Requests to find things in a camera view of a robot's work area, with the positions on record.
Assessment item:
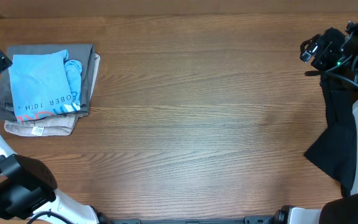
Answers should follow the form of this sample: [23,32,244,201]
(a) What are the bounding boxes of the folded grey trousers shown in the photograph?
[0,44,96,121]

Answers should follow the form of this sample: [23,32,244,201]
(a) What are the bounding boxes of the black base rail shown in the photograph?
[111,215,274,224]

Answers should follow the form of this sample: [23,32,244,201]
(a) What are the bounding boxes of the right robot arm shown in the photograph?
[245,22,358,223]

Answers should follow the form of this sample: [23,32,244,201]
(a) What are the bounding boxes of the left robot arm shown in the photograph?
[0,44,109,223]

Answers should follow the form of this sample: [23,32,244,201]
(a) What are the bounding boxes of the light blue printed t-shirt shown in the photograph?
[9,50,82,122]

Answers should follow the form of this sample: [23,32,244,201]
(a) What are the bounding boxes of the black garment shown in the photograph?
[304,75,357,197]

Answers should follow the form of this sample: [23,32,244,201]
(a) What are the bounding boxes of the folded beige trousers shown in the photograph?
[4,54,100,136]

